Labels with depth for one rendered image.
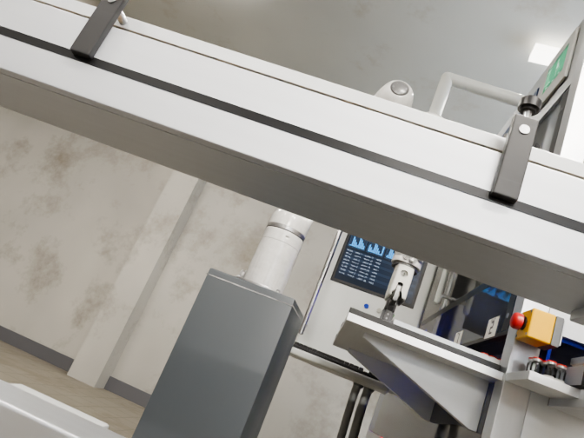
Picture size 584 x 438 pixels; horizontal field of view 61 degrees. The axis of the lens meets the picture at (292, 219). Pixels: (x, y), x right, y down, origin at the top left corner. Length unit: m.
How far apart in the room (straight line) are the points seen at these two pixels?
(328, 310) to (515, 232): 1.87
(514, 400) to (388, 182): 0.94
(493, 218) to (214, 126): 0.29
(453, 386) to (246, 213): 3.93
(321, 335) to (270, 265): 0.97
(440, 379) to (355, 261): 1.09
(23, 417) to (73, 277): 5.03
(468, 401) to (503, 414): 0.11
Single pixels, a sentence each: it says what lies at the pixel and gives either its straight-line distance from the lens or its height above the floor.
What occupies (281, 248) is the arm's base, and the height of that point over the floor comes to 0.99.
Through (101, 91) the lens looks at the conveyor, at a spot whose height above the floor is 0.85.
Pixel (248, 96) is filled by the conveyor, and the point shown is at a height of 0.91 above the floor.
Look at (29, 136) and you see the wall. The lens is 6.59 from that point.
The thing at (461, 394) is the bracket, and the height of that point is 0.80.
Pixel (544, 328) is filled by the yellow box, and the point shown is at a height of 0.99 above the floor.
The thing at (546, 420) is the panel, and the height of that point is 0.81.
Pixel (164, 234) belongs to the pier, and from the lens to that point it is 5.04.
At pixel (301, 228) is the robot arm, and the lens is 1.43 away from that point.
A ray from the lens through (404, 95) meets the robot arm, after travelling 1.57.
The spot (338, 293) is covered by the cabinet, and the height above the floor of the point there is 1.12.
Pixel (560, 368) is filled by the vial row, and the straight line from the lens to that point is 1.30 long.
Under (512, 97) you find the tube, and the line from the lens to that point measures 3.00.
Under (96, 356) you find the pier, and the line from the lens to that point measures 5.00.
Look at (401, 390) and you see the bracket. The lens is 1.89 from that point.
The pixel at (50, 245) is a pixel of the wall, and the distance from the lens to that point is 5.80.
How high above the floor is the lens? 0.66
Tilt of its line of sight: 17 degrees up
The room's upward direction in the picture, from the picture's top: 23 degrees clockwise
